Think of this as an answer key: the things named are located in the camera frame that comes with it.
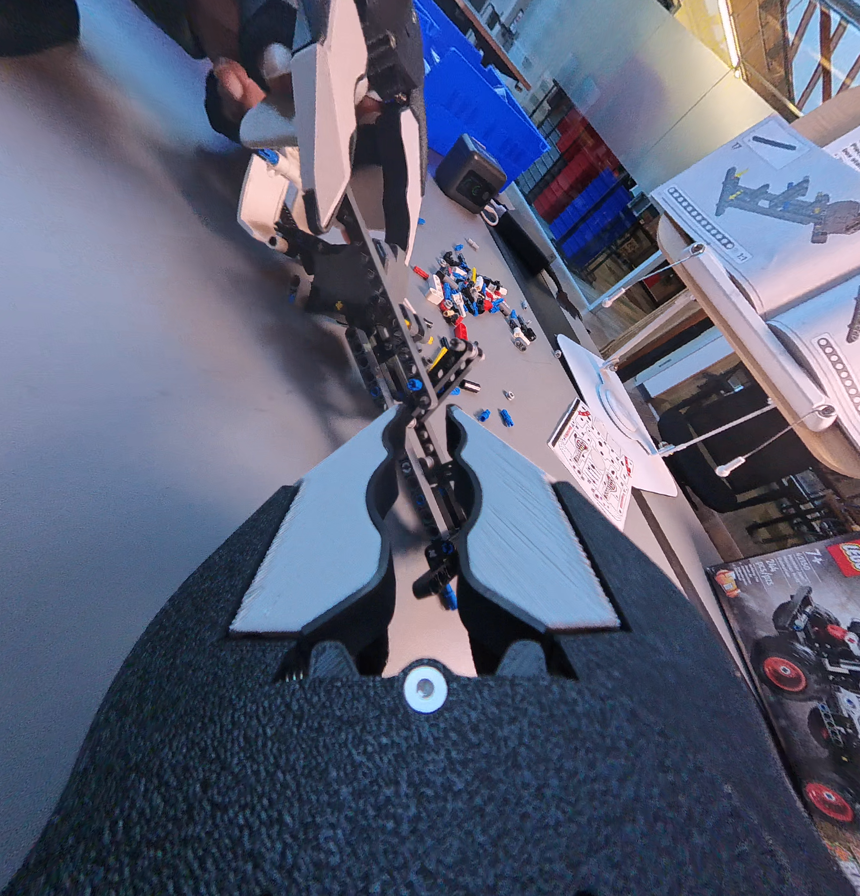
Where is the grey desk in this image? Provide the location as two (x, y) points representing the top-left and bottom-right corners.
(0, 0), (753, 896)

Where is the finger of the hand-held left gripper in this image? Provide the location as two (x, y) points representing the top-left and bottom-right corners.
(377, 105), (429, 267)
(289, 0), (369, 237)

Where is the white book stand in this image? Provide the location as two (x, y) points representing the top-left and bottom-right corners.
(556, 210), (860, 498)

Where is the black office chair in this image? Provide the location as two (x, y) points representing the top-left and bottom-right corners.
(657, 378), (844, 540)

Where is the black flat case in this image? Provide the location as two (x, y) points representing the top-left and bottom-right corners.
(535, 266), (592, 330)

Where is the black toy truck chassis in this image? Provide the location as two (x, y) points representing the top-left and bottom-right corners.
(237, 150), (487, 610)

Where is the black power brick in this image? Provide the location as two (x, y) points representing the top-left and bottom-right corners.
(500, 206), (557, 277)

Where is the black adapter box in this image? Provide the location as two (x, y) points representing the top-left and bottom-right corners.
(433, 133), (508, 214)

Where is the toy truck set box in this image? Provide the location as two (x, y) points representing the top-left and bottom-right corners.
(706, 528), (860, 896)

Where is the person's left hand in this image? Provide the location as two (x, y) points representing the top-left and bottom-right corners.
(187, 0), (268, 107)

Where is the pile of assorted small bricks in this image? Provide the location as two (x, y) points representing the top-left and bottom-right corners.
(412, 241), (539, 351)

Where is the open instruction booklet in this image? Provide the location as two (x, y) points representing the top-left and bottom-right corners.
(650, 115), (860, 456)

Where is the sticker sheet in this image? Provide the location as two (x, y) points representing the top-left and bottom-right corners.
(548, 398), (635, 533)

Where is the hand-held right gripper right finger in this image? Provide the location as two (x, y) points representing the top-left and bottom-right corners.
(445, 406), (623, 676)

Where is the wall of small parts drawers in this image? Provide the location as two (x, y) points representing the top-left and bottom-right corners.
(531, 105), (641, 270)

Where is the wooden table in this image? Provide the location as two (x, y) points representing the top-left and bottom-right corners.
(458, 0), (532, 92)

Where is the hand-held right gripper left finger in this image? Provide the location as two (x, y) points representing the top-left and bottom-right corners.
(230, 406), (404, 676)

